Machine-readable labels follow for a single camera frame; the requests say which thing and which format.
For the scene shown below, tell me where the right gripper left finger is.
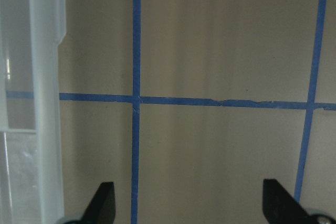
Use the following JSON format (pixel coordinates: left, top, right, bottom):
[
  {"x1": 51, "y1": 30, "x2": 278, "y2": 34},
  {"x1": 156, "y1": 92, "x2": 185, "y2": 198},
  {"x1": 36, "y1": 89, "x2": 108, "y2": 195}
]
[{"x1": 79, "y1": 182, "x2": 116, "y2": 224}]

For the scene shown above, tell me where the clear plastic storage box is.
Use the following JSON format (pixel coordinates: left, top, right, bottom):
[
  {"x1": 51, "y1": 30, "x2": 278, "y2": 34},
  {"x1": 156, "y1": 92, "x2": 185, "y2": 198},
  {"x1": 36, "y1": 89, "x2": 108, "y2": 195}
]
[{"x1": 1, "y1": 0, "x2": 66, "y2": 223}]

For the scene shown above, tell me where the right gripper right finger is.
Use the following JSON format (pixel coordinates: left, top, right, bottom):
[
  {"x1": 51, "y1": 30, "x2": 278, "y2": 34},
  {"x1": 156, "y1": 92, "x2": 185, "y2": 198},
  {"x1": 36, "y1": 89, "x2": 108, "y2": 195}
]
[{"x1": 262, "y1": 179, "x2": 317, "y2": 224}]

